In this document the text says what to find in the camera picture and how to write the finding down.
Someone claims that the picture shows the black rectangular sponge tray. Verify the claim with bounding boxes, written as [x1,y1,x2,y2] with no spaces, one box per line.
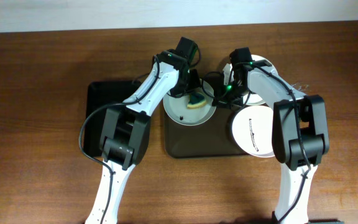
[83,80,141,157]

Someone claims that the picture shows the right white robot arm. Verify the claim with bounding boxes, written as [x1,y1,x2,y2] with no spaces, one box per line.
[213,47,329,223]

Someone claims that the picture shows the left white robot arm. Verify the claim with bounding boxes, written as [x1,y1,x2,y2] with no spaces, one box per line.
[85,37,198,223]

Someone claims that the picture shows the green and yellow sponge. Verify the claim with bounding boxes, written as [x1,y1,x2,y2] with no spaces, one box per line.
[186,92,207,109]

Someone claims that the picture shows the white plate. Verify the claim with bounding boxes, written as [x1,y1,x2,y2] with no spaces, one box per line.
[223,54,278,106]
[163,87,216,126]
[231,106,275,158]

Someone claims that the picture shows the dark brown serving tray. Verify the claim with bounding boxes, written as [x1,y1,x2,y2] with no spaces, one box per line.
[162,76,279,159]

